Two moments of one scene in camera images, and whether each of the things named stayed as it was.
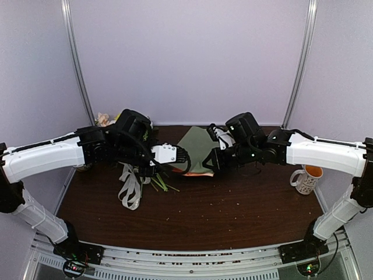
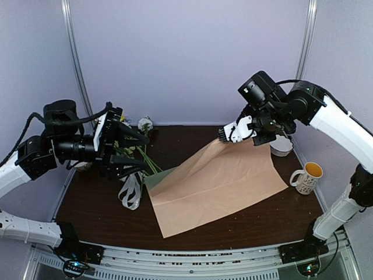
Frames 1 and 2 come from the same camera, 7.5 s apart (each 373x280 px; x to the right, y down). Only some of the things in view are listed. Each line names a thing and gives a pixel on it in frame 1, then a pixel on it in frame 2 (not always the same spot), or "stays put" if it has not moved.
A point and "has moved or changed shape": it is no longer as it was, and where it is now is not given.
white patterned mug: (305, 180) stays put
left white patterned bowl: (84, 168) stays put
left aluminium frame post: (74, 52) stays put
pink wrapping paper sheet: (198, 142) -> (222, 177)
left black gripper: (148, 172) -> (108, 163)
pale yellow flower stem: (161, 185) has moved or changed shape
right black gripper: (219, 164) -> (264, 139)
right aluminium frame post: (311, 24) stays put
